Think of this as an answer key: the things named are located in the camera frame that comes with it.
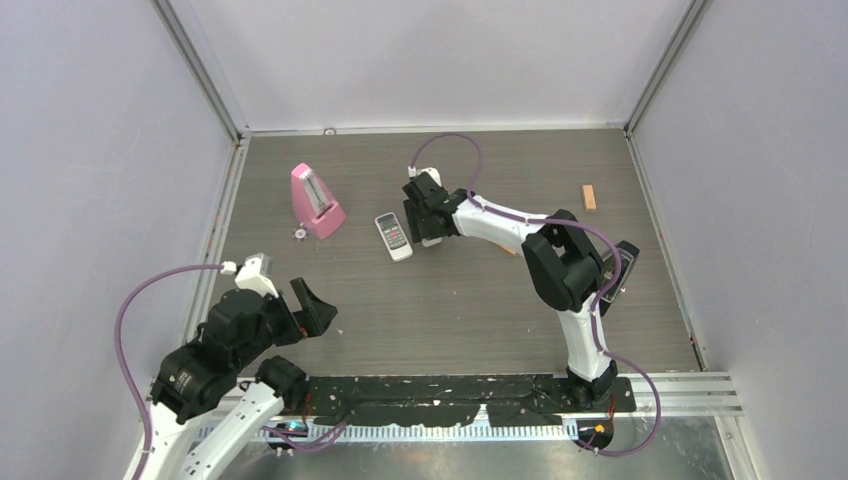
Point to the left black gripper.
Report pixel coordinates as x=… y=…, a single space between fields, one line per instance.
x=313 y=317

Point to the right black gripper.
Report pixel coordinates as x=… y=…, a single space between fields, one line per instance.
x=418 y=231

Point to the small white remote control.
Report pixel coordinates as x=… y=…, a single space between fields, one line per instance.
x=393 y=236

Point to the large white remote control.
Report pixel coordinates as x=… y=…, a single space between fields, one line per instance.
x=431 y=242

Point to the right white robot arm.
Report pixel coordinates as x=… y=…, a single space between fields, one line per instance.
x=566 y=270

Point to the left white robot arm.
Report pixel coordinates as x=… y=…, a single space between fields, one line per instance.
x=194 y=378

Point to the blue white poker chip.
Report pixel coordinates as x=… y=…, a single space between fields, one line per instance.
x=300 y=234

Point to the pink metronome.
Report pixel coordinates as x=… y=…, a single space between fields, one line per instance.
x=315 y=207

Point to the small wooden block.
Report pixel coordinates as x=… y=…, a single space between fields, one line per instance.
x=589 y=198

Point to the black metronome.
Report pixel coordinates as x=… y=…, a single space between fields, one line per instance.
x=628 y=254

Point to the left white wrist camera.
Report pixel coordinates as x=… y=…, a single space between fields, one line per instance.
x=253 y=274

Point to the white slotted cable duct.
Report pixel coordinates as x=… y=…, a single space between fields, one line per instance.
x=475 y=431

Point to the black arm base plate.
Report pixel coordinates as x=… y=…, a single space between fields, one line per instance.
x=452 y=400

